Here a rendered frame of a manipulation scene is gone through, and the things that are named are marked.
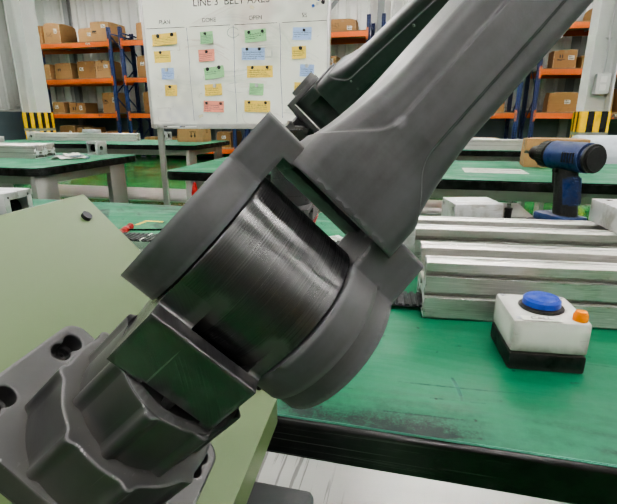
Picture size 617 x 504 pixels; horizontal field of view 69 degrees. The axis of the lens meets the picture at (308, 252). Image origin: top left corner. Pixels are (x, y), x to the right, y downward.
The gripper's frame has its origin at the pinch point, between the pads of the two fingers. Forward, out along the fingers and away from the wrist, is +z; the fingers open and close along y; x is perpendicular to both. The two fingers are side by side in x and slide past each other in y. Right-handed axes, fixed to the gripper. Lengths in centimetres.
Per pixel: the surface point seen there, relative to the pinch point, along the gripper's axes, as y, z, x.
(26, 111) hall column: 616, -26, 536
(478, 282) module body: -5.2, 0.0, -26.2
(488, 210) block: 31.9, -2.4, -35.8
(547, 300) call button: -14.4, -1.6, -31.4
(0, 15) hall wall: 1134, -272, 980
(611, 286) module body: -5.3, -0.4, -42.4
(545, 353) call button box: -16.9, 3.6, -31.1
